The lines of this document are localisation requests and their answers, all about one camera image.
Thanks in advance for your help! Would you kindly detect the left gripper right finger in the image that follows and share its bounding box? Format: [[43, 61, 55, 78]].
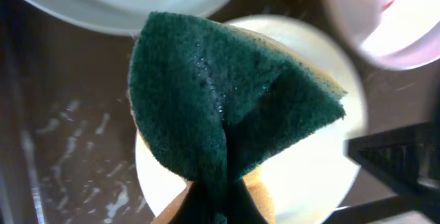
[[225, 179, 268, 224]]

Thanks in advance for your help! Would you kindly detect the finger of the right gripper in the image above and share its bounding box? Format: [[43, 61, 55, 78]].
[[325, 122, 439, 223]]

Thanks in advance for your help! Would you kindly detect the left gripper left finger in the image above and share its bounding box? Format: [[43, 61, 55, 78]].
[[168, 182, 216, 224]]

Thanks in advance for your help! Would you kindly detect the cream white plate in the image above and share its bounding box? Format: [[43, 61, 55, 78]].
[[135, 15, 367, 223]]

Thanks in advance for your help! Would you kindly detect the green yellow scrub sponge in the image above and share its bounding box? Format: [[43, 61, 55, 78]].
[[128, 12, 345, 223]]

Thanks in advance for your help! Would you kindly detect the brown serving tray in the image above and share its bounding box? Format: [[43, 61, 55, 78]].
[[1, 0, 439, 223]]

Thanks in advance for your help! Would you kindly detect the pink white plate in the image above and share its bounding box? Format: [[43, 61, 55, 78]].
[[322, 0, 439, 71]]

